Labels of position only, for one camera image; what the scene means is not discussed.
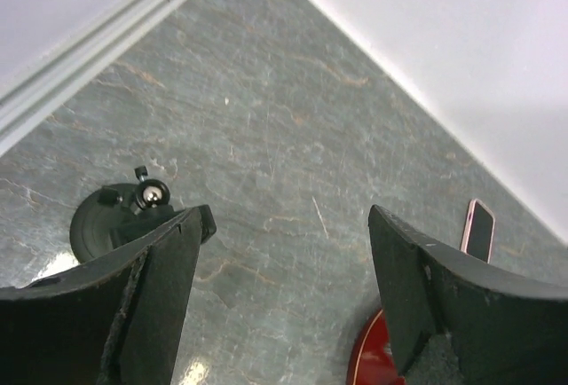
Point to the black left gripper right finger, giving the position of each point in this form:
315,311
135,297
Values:
504,328

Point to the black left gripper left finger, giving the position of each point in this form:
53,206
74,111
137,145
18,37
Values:
117,319

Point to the pink smartphone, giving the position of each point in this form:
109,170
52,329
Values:
477,236

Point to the black phone stand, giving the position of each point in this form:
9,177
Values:
116,215

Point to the red round tray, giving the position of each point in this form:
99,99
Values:
371,360

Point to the aluminium frame rail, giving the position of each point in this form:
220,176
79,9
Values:
26,102

